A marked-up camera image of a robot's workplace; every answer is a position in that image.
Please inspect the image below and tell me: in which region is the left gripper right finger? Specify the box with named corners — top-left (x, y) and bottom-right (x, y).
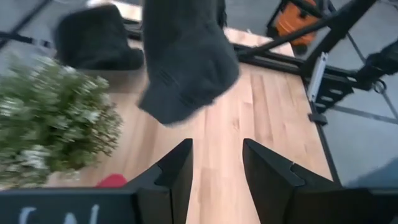
top-left (243, 138), bottom-right (398, 224)

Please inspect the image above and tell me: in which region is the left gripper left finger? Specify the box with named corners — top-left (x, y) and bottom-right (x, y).
top-left (0, 138), bottom-right (194, 224)

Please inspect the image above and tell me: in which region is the dark grey baseball cap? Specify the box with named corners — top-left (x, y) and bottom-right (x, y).
top-left (138, 0), bottom-right (241, 127)
top-left (54, 4), bottom-right (146, 72)

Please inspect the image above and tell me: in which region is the translucent red plastic tray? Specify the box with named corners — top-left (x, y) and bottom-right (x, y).
top-left (95, 173), bottom-right (128, 189)

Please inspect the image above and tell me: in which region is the artificial plant in black pot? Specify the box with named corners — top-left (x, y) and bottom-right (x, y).
top-left (0, 54), bottom-right (124, 189)

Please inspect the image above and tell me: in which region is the silver aluminium bar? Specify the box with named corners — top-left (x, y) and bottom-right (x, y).
top-left (306, 51), bottom-right (329, 103)

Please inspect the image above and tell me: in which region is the black equipment stand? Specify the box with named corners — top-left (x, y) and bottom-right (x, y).
top-left (356, 40), bottom-right (398, 94)

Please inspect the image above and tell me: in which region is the orange and black machine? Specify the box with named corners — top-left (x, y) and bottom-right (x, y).
top-left (275, 0), bottom-right (321, 47)

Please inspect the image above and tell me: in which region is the black frame clamp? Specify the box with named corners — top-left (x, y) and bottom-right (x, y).
top-left (308, 112), bottom-right (329, 126)

